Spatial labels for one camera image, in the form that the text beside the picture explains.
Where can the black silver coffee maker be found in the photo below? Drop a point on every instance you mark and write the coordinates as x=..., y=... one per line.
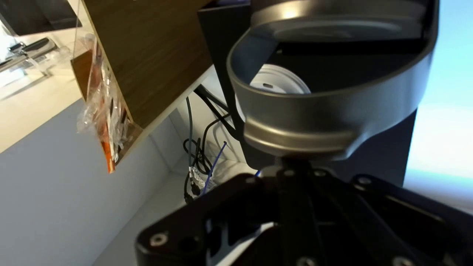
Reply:
x=336, y=83

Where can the wooden wall shelf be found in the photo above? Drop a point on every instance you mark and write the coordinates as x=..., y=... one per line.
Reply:
x=132, y=61

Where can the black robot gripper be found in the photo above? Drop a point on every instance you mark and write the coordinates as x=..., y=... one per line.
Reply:
x=305, y=216

